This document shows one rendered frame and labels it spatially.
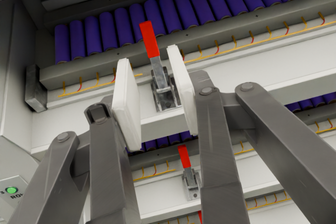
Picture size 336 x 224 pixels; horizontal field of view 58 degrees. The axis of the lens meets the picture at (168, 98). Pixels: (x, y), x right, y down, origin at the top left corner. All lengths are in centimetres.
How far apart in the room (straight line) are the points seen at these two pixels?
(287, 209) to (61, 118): 49
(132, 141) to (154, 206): 34
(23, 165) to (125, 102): 24
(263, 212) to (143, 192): 28
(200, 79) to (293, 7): 23
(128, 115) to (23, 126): 22
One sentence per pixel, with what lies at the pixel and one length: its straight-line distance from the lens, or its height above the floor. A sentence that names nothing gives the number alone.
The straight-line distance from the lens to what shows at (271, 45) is 37.
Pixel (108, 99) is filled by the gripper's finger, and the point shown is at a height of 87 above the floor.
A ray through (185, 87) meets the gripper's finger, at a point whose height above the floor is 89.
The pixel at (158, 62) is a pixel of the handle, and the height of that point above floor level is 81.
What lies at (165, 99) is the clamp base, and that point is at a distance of 33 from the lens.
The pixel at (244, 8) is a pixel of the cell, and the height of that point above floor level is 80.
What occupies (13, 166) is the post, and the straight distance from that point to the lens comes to 39.
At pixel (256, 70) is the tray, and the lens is 35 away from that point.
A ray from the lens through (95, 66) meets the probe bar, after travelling 36.
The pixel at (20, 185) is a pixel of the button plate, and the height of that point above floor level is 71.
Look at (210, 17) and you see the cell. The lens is 38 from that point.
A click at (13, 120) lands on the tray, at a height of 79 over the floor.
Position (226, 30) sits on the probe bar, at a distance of 36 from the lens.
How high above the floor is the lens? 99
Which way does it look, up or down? 42 degrees down
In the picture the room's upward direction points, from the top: 16 degrees counter-clockwise
